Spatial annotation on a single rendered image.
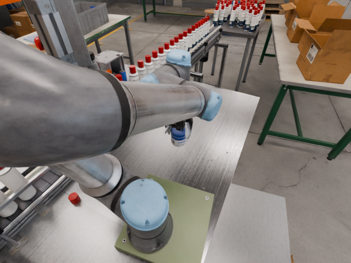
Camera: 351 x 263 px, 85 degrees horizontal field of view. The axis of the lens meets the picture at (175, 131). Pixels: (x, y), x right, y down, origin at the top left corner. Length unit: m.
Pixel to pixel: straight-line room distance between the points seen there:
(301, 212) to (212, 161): 1.19
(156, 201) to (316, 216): 1.63
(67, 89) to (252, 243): 0.71
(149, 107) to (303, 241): 1.70
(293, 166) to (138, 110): 2.06
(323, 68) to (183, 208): 1.50
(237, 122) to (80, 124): 1.00
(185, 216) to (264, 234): 0.27
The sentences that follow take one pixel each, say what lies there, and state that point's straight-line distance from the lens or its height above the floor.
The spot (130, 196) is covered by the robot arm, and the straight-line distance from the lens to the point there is 0.51.
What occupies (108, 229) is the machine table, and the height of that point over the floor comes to 0.83.
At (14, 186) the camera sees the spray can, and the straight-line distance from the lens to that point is 0.83.
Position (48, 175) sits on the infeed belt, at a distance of 0.93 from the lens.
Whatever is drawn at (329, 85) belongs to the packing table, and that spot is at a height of 0.78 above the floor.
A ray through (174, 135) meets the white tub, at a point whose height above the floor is 0.97.
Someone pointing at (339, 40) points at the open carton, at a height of 1.09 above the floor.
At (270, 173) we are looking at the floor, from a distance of 2.05.
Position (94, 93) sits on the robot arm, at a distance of 0.19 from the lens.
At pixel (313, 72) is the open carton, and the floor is 0.85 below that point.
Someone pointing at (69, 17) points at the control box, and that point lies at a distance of 0.60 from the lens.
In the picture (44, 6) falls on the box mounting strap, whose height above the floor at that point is 1.44.
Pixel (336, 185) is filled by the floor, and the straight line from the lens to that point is 2.29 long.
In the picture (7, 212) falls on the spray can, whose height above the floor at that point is 0.91.
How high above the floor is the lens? 1.53
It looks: 44 degrees down
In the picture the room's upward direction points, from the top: straight up
